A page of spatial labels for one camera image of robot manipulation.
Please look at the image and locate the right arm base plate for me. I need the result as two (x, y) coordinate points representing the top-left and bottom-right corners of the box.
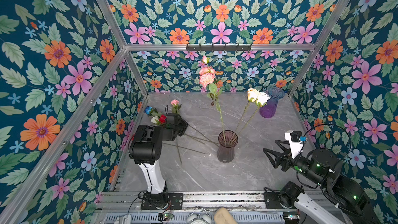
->
(263, 187), (294, 209)

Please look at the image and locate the red rose stem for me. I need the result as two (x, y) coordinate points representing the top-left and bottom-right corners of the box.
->
(159, 115), (218, 146)
(163, 135), (209, 166)

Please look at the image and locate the smoky brown ribbed glass vase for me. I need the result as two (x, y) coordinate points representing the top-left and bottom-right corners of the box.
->
(217, 130), (238, 163)

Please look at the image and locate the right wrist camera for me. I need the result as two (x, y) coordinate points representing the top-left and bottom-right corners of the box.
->
(285, 130), (307, 159)

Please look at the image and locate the purple ribbed glass vase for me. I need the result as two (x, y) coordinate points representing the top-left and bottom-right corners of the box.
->
(259, 87), (285, 118)

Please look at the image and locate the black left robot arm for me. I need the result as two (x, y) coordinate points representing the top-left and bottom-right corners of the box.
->
(128, 113), (188, 210)

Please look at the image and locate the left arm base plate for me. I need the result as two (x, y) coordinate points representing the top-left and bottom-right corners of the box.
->
(141, 193), (184, 210)

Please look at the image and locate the cream rose stem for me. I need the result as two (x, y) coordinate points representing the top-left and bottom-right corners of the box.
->
(234, 88), (260, 133)

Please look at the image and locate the white rose stem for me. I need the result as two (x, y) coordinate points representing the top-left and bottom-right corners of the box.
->
(236, 91), (270, 137)
(150, 116), (161, 125)

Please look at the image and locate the pink peony flower stem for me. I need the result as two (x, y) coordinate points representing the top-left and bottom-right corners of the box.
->
(199, 56), (227, 145)

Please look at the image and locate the small pink rose stem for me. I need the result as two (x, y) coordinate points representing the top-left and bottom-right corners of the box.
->
(171, 99), (181, 114)

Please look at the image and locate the beige sponge block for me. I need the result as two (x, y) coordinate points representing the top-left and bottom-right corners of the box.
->
(214, 207), (237, 224)

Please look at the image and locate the silver twin bell alarm clock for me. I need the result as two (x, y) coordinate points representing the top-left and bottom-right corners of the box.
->
(186, 207), (212, 224)

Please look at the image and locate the blue rose stem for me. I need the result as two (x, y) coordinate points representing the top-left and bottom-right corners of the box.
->
(144, 106), (153, 116)

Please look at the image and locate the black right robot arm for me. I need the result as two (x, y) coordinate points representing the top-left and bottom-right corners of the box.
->
(263, 140), (380, 224)

